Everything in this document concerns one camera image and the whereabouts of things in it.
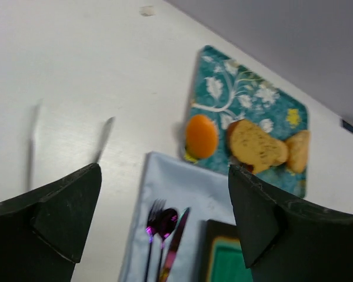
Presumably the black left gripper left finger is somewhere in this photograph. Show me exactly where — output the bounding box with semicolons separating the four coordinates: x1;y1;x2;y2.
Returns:
0;163;102;281

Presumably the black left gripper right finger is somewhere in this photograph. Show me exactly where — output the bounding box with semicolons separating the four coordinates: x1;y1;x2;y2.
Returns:
228;165;353;281

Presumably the brown bread slice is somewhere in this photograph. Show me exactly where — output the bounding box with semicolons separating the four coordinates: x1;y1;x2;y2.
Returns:
227;119;289;174

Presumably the small round bread roll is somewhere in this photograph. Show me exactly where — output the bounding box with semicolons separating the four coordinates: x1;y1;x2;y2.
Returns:
285;130;311;173

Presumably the square green black plate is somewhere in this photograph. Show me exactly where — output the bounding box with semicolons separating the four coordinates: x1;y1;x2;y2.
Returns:
198;219;252;282

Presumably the light blue cloth napkin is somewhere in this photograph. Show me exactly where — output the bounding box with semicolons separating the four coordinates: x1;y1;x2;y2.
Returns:
118;152;235;281

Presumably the iridescent purple knife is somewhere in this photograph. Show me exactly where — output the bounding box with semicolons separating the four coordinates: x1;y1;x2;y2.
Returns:
158;207;191;282

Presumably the purple spoon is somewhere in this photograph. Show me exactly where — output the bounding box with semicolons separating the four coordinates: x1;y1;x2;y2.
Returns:
155;208;179;282

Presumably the purple fork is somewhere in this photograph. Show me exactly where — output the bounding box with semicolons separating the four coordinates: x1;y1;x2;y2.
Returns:
143;199;166;282

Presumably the blue corner label right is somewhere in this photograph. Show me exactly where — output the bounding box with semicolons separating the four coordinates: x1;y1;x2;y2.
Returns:
341;119;353;134

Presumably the teal floral tray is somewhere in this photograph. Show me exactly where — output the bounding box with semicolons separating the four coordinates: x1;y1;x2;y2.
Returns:
181;45;310;199

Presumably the small white tape piece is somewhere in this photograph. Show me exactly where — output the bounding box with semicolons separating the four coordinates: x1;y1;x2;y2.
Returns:
139;6;155;16

